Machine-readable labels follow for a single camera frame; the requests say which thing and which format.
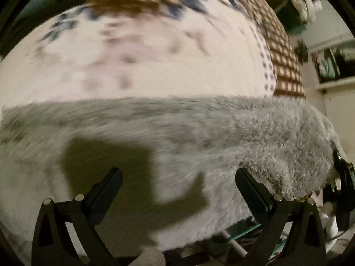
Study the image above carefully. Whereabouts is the white brown patterned blanket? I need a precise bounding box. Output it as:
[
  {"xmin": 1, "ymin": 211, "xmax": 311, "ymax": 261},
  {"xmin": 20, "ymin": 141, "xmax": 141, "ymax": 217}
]
[{"xmin": 0, "ymin": 0, "xmax": 306, "ymax": 108}]

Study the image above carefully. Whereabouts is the white rack rod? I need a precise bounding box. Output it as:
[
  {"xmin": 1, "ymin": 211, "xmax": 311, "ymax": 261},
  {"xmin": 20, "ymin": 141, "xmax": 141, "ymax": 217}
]
[{"xmin": 220, "ymin": 230, "xmax": 248, "ymax": 259}]

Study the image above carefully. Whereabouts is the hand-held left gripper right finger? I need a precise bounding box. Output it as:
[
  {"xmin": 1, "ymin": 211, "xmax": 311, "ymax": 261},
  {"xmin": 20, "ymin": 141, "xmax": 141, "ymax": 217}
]
[{"xmin": 235, "ymin": 167, "xmax": 327, "ymax": 266}]

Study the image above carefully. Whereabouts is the white shelf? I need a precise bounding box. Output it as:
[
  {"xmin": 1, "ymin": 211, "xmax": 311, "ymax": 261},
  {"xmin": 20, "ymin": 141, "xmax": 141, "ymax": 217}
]
[{"xmin": 306, "ymin": 35, "xmax": 355, "ymax": 90}]

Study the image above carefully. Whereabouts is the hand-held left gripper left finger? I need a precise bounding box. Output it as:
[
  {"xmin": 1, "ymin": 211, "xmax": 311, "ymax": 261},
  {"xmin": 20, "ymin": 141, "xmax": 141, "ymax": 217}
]
[{"xmin": 31, "ymin": 167, "xmax": 124, "ymax": 266}]

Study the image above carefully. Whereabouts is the grey fluffy towel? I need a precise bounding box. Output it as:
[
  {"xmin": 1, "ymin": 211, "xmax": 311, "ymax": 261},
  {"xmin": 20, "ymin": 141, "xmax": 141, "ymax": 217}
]
[{"xmin": 0, "ymin": 95, "xmax": 338, "ymax": 257}]

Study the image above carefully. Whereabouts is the teal box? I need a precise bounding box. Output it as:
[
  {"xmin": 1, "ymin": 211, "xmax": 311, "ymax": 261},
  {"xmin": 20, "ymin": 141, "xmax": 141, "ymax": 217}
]
[{"xmin": 276, "ymin": 1, "xmax": 307, "ymax": 35}]

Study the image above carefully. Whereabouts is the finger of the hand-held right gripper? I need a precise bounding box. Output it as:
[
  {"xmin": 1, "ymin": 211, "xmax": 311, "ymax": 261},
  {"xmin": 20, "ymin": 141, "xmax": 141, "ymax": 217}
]
[{"xmin": 329, "ymin": 141, "xmax": 344, "ymax": 172}]

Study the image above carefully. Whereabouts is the person's left hand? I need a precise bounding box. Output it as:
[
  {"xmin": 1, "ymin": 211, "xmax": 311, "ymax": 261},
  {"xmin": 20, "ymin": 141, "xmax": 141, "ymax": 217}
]
[{"xmin": 132, "ymin": 246, "xmax": 166, "ymax": 266}]

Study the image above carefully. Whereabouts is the person's right hand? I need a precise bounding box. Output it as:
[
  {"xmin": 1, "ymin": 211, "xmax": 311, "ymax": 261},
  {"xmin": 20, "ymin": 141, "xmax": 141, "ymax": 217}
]
[{"xmin": 316, "ymin": 201, "xmax": 339, "ymax": 243}]

